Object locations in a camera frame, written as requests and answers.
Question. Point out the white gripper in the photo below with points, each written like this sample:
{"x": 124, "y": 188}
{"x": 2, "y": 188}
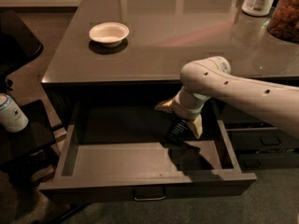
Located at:
{"x": 184, "y": 111}

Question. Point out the blueberry rxbar dark wrapper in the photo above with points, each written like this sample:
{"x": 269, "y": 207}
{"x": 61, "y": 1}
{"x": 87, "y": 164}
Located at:
{"x": 177, "y": 133}

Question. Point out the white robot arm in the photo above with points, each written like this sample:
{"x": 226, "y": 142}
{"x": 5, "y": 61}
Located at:
{"x": 201, "y": 80}

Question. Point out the grey right middle drawer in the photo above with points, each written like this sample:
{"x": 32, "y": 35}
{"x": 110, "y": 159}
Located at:
{"x": 261, "y": 138}

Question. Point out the open grey top drawer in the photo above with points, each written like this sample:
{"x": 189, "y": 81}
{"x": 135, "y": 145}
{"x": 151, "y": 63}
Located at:
{"x": 110, "y": 150}

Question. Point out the grey right bottom drawer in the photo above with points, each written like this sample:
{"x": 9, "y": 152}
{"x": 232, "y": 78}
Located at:
{"x": 268, "y": 161}

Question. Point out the grey counter cabinet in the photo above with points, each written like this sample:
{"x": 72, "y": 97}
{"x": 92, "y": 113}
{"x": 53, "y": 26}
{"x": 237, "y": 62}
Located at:
{"x": 163, "y": 36}

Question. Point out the white paper bowl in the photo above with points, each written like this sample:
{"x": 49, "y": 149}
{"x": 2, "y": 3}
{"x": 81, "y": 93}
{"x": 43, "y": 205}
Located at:
{"x": 109, "y": 34}

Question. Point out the jar of brown snacks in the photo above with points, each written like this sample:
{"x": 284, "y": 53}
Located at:
{"x": 284, "y": 23}

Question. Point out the metal drawer handle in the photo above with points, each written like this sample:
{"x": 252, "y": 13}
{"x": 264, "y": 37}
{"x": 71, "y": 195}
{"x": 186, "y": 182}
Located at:
{"x": 149, "y": 193}

